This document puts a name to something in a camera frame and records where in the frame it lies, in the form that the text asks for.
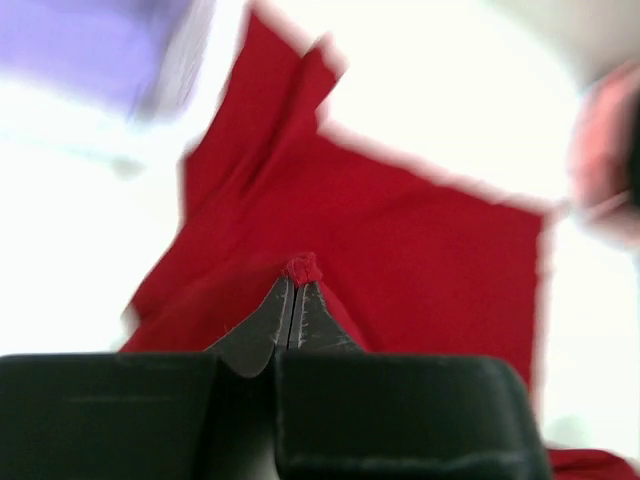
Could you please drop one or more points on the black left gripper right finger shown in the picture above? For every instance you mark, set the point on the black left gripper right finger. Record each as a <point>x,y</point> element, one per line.
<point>345,414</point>

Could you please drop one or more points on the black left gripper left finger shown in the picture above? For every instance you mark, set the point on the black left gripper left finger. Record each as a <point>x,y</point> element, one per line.
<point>205,415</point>

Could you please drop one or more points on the folded pink t-shirt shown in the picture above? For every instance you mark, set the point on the folded pink t-shirt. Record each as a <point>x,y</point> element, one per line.
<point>601,148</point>

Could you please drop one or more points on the purple t-shirt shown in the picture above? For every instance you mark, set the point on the purple t-shirt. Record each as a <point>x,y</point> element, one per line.
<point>138,57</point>

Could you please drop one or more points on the red t-shirt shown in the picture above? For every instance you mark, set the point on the red t-shirt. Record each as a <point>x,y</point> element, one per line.
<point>405,266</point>

